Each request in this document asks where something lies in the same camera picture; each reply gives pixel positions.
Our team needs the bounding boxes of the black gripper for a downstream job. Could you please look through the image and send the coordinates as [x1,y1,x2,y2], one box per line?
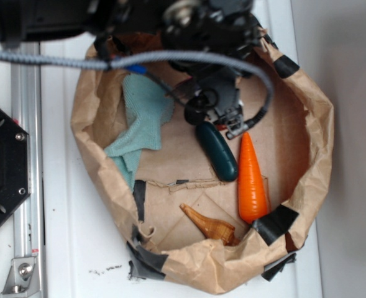
[184,68,247,140]

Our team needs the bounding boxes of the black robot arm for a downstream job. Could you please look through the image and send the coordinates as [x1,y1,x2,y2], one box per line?
[0,1,273,139]

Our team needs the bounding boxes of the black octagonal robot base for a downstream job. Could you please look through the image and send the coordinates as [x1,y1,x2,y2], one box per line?
[0,109,30,227]

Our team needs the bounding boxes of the dark green toy cucumber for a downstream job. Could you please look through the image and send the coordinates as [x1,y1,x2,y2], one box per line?
[195,122,238,182]

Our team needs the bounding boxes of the teal knitted cloth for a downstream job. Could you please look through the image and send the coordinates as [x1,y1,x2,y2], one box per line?
[104,74,175,189]

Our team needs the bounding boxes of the orange toy carrot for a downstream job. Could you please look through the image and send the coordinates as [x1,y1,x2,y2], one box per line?
[238,132,268,224]

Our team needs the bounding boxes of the brown paper bag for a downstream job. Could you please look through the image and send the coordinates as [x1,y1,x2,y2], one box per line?
[71,36,334,294]

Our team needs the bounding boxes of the brown spiral seashell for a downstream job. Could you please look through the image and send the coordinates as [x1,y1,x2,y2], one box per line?
[180,204,240,246]

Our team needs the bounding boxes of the grey braided cable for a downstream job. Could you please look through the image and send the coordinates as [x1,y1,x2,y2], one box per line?
[0,48,275,125]

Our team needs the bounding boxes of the thin black cable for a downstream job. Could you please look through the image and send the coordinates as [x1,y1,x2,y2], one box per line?
[123,63,196,108]

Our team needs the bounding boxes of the aluminium rail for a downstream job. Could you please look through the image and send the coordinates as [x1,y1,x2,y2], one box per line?
[0,40,47,298]

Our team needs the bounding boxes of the metal corner bracket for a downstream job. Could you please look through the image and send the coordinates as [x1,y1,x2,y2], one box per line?
[0,256,40,297]

